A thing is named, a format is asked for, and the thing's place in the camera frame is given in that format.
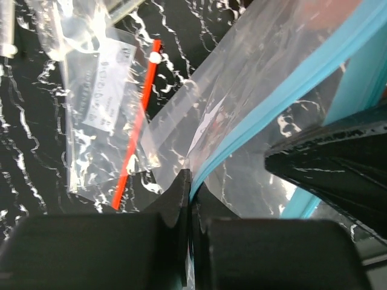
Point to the red zipper clear bag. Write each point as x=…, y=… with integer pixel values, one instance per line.
x=107, y=77

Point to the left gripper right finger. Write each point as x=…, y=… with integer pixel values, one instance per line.
x=234, y=253

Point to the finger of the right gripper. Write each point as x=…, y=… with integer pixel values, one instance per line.
x=344, y=168

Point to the blue zipper clear bag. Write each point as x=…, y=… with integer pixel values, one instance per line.
x=285, y=69

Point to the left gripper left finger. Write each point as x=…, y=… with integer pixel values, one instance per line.
x=144, y=250

